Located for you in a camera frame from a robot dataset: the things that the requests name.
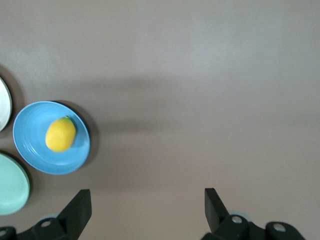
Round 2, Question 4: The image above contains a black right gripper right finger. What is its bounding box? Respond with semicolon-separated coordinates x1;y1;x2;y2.
201;187;266;240

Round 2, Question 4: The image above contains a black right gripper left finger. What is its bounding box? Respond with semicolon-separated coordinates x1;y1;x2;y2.
17;188;92;240

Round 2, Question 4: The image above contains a yellow lemon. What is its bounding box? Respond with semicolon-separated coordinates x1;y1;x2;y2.
44;115;77;153

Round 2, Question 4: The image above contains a blue plate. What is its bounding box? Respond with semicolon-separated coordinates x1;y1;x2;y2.
12;100;91;175

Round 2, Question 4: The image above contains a beige plate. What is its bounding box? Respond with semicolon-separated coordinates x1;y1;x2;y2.
0;75;13;132

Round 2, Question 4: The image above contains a green plate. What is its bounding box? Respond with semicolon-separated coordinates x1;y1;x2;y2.
0;150;32;216

